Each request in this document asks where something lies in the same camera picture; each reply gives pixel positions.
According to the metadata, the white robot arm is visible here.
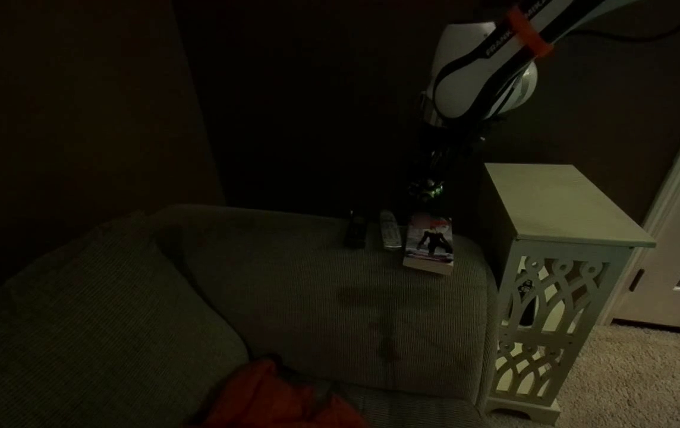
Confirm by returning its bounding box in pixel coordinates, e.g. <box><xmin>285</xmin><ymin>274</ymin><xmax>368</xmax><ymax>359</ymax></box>
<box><xmin>414</xmin><ymin>0</ymin><xmax>636</xmax><ymax>187</ymax></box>

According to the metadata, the grey sofa cushion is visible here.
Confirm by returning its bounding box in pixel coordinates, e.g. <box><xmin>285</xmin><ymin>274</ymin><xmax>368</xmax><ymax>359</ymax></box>
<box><xmin>0</xmin><ymin>215</ymin><xmax>247</xmax><ymax>428</ymax></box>

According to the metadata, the grey fabric sofa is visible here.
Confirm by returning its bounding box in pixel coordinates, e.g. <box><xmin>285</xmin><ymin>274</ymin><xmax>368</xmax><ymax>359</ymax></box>
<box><xmin>131</xmin><ymin>207</ymin><xmax>493</xmax><ymax>428</ymax></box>

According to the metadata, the white carved side table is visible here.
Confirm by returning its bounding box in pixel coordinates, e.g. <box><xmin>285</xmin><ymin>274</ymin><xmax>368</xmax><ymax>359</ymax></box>
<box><xmin>481</xmin><ymin>162</ymin><xmax>657</xmax><ymax>424</ymax></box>

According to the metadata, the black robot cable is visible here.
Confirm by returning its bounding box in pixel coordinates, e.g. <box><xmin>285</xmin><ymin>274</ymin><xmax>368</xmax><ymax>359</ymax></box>
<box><xmin>434</xmin><ymin>0</ymin><xmax>680</xmax><ymax>114</ymax></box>

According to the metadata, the black remote control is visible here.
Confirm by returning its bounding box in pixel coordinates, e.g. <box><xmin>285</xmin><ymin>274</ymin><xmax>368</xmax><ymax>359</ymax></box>
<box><xmin>342</xmin><ymin>208</ymin><xmax>368</xmax><ymax>249</ymax></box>

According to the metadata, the grey remote control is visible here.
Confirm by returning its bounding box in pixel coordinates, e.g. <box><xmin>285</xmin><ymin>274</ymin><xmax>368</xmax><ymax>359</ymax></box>
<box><xmin>380</xmin><ymin>208</ymin><xmax>402</xmax><ymax>249</ymax></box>

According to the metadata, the orange red cloth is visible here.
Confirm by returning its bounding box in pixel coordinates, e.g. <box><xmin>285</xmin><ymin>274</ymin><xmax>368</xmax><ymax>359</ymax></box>
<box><xmin>200</xmin><ymin>359</ymin><xmax>368</xmax><ymax>428</ymax></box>

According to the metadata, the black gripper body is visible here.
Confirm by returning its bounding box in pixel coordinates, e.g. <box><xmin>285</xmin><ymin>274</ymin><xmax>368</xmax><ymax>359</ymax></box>
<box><xmin>411</xmin><ymin>124</ymin><xmax>484</xmax><ymax>186</ymax></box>

